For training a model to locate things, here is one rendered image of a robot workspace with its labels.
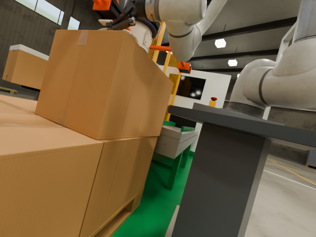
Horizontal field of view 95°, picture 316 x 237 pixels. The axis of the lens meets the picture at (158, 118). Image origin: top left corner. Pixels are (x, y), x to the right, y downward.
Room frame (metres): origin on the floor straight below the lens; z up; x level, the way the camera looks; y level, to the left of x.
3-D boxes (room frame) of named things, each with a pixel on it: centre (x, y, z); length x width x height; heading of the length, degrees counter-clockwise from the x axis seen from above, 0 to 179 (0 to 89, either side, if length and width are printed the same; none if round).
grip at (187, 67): (1.07, -0.09, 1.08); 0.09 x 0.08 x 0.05; 71
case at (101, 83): (0.86, 0.26, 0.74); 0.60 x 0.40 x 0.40; 157
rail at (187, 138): (2.22, -0.57, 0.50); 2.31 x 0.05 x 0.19; 161
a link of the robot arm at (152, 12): (0.55, 0.12, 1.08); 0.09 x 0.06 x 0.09; 161
